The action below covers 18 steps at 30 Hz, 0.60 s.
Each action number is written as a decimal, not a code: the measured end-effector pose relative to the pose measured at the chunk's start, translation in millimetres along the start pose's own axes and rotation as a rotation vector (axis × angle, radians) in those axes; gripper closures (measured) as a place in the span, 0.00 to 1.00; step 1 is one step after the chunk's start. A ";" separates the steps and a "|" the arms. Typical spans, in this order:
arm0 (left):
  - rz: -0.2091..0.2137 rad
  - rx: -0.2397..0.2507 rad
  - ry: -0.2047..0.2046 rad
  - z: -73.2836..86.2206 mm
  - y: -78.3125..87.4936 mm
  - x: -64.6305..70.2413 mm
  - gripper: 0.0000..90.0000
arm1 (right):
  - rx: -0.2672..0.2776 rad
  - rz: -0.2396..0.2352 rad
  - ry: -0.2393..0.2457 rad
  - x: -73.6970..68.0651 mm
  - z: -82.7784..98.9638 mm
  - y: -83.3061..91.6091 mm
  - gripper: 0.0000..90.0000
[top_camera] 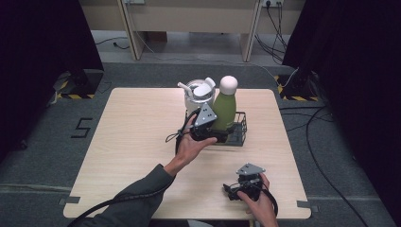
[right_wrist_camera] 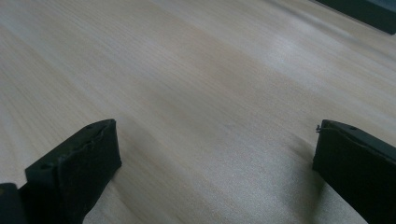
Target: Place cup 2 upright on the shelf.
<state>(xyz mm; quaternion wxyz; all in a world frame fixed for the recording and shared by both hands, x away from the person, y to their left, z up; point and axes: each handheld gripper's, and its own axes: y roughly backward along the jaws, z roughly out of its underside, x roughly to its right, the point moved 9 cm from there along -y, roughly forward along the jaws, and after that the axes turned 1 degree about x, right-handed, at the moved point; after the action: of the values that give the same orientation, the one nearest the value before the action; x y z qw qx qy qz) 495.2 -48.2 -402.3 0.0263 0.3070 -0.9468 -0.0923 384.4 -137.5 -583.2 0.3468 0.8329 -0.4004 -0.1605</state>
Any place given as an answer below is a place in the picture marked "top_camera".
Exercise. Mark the grey tape piece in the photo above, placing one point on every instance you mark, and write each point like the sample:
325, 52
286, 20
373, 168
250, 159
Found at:
307, 205
71, 200

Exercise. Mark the black stand base striped tape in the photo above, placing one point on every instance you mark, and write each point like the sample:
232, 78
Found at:
83, 83
298, 90

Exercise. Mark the person's right hand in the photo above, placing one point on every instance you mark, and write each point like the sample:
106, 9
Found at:
259, 206

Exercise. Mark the dark curtain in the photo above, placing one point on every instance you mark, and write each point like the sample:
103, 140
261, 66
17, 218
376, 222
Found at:
356, 78
38, 63

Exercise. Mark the white tumbler with straw lid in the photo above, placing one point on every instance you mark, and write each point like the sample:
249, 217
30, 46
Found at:
197, 94

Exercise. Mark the green bottle with white cap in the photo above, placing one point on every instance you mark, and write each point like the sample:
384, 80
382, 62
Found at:
225, 107

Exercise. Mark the white power strip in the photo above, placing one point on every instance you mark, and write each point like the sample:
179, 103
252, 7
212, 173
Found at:
271, 2

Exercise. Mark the beige background desk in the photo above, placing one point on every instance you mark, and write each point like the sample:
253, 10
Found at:
189, 19

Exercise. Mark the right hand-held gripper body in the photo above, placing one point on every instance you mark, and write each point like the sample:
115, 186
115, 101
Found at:
249, 178

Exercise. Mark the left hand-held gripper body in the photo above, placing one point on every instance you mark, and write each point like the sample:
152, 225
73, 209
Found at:
204, 121

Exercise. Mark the person's left hand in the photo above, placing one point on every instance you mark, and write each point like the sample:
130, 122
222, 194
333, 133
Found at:
189, 148

